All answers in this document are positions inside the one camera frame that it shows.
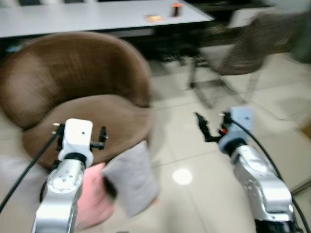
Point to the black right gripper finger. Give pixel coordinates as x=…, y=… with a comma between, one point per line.
x=202, y=124

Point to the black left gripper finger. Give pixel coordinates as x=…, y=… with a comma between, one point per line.
x=60, y=138
x=103, y=135

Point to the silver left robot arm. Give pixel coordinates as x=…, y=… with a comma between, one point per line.
x=63, y=194

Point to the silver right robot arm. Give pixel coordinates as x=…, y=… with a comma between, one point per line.
x=262, y=184

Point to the grey pillow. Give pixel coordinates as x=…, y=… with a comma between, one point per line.
x=132, y=179

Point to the pink pillow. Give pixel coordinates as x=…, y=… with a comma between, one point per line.
x=95, y=199

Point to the brown fabric tub armchair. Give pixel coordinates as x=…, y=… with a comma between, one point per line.
x=73, y=73

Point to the grey mesh metal-leg chair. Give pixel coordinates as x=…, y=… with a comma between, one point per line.
x=252, y=46

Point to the small orange round item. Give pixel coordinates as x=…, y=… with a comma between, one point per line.
x=155, y=19

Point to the long white table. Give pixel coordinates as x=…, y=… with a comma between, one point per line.
x=87, y=17

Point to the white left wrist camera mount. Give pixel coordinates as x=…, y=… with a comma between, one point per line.
x=77, y=136

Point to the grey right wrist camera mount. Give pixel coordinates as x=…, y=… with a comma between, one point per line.
x=240, y=121

